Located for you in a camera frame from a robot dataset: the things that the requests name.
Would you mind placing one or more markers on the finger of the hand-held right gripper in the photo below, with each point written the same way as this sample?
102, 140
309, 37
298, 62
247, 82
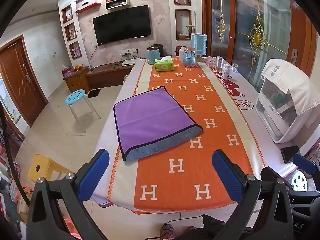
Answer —
303, 163

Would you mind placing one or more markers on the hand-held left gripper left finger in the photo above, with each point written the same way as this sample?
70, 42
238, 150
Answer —
93, 175

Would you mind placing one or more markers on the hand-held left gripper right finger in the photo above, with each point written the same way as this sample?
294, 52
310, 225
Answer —
227, 177

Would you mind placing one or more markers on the purple towel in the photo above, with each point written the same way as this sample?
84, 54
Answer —
147, 115

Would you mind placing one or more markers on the black smartphone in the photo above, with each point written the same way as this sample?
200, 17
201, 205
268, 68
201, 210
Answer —
290, 154

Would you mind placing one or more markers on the white and teal stool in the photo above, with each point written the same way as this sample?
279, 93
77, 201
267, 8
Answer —
298, 181

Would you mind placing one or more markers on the yellow plastic stool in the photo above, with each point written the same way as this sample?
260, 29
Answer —
42, 166

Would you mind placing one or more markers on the orange H-pattern tablecloth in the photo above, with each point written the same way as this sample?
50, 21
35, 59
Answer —
117, 120

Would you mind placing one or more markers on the orange patterned table runner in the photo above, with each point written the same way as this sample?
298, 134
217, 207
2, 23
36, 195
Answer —
200, 120

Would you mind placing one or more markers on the white appliance with cloth cover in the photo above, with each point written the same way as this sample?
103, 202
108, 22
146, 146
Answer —
297, 85

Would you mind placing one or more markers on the blue round stool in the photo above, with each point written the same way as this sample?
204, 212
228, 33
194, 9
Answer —
75, 97

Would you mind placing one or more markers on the pink slipper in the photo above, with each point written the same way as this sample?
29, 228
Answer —
167, 231

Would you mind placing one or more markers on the black floor mat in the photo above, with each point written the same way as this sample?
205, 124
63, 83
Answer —
94, 93

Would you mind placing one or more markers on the wooden side cabinet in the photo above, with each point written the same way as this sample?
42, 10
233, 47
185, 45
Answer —
76, 81

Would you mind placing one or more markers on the wooden television cabinet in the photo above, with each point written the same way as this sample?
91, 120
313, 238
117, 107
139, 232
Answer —
107, 76

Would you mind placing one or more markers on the white medicine bottle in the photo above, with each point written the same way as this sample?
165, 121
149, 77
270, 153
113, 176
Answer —
225, 72

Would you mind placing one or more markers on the red plastic bag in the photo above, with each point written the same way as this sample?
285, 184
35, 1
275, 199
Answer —
67, 73

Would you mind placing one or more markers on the fruit pile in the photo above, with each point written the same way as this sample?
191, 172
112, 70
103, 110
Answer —
78, 67

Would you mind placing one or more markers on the amber medicine bottle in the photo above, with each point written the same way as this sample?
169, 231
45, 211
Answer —
219, 63

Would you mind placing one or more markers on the white set-top box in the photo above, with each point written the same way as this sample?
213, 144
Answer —
128, 63

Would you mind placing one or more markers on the brown wooden door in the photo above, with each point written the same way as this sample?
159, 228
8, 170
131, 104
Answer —
18, 80

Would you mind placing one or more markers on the blue cotton swab holder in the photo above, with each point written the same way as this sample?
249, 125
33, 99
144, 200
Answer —
190, 60

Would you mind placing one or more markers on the green tissue box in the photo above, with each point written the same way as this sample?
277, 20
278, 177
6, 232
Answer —
163, 65

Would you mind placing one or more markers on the white squeeze bottle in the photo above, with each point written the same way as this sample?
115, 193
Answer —
182, 55

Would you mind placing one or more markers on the teal canister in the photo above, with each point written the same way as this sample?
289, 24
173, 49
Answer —
153, 56

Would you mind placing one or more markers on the dark jar with red lid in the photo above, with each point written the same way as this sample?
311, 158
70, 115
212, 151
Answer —
177, 51

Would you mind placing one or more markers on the blue cylindrical container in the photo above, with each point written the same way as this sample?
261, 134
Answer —
199, 43

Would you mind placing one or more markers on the black round appliance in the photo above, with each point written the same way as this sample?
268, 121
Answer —
160, 48

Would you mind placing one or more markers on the black flat television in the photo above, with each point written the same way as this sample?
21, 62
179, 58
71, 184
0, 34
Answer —
122, 25

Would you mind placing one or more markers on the glass sliding door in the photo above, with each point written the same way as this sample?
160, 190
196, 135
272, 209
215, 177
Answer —
250, 17

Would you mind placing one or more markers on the wall poster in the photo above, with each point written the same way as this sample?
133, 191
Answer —
10, 105

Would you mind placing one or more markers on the red wall shelf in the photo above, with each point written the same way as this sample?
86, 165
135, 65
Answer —
87, 7

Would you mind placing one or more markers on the white box wall shelf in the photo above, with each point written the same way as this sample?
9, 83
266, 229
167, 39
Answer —
117, 3

